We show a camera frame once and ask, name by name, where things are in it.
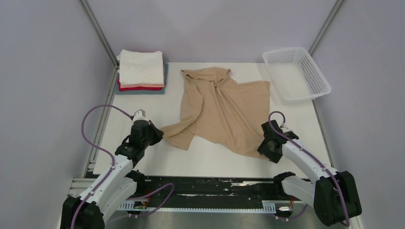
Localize beige t shirt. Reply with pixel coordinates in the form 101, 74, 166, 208
161, 67, 270, 159

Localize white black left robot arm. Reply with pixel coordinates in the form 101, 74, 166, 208
60, 120, 163, 229

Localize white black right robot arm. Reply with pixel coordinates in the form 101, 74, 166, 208
257, 120, 362, 226

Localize peach folded t shirt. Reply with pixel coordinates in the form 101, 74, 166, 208
119, 84, 165, 89

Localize red folded t shirt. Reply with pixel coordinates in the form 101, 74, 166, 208
117, 80, 163, 92

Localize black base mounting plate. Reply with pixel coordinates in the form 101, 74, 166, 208
125, 175, 297, 211

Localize white plastic laundry basket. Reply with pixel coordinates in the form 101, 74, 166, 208
262, 47, 331, 104

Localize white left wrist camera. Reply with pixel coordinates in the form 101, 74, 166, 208
132, 109, 149, 124

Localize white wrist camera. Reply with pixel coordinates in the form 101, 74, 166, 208
280, 125, 290, 133
132, 109, 149, 124

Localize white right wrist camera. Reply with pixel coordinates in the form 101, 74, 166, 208
280, 125, 290, 133

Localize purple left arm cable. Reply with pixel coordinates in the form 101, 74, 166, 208
70, 104, 175, 229

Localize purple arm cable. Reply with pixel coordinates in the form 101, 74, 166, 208
268, 111, 351, 228
70, 104, 175, 229

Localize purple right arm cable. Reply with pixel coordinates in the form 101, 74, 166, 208
268, 111, 351, 228

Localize slotted white cable duct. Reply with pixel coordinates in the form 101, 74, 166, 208
117, 200, 277, 214

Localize aluminium frame rail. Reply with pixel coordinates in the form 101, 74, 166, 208
67, 178, 96, 197

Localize right corner metal post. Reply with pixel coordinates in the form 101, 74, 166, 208
308, 0, 346, 56

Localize corner metal post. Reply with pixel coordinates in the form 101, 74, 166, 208
78, 0, 118, 68
308, 0, 346, 56

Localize left corner metal post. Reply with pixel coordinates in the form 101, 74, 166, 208
78, 0, 118, 68

